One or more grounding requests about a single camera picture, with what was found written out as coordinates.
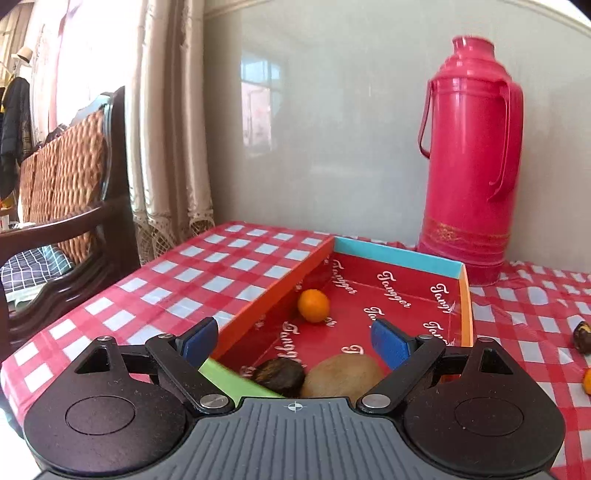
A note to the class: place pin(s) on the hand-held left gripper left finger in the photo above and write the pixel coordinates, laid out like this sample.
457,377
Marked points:
199,341

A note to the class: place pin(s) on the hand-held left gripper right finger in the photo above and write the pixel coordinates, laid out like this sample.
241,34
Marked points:
390,344

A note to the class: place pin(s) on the brown kiwi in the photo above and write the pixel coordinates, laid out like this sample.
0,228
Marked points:
344,381

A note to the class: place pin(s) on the colourful cardboard box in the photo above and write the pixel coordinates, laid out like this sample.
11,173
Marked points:
397,281

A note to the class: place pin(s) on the mandarin orange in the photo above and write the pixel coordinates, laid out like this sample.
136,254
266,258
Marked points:
314,305
587,381

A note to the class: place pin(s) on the brown water chestnut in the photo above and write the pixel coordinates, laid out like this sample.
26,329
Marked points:
279,377

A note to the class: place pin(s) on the red checked tablecloth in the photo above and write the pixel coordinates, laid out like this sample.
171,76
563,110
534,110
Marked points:
161,286

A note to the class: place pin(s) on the blue checked cushion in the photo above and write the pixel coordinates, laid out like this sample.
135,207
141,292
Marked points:
32,267

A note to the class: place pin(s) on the dark water chestnut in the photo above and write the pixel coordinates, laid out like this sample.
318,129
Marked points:
583,338

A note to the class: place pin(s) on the red thermos flask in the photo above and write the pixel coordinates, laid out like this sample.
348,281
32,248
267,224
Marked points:
471,161

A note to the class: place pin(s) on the beige curtain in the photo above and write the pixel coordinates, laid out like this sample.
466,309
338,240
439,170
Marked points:
166,138

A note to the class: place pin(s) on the dark wooden wicker chair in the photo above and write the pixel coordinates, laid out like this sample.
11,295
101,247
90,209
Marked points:
64,184

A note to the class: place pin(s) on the black coat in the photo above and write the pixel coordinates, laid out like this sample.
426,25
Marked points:
14,129

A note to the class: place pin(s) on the white hat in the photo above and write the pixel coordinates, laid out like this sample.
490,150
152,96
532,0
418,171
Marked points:
22,55

